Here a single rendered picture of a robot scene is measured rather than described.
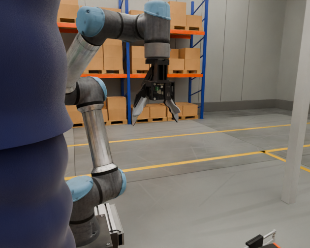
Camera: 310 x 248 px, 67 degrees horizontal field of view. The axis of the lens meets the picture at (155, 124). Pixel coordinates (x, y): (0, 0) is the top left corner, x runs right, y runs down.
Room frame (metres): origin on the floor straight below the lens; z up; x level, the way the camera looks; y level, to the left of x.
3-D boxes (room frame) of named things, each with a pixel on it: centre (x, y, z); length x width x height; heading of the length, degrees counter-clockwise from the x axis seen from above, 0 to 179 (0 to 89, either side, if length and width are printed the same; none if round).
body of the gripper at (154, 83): (0.71, -0.01, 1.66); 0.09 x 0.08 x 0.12; 19
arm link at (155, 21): (0.72, 0.00, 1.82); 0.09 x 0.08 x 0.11; 45
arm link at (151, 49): (0.72, -0.01, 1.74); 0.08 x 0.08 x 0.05
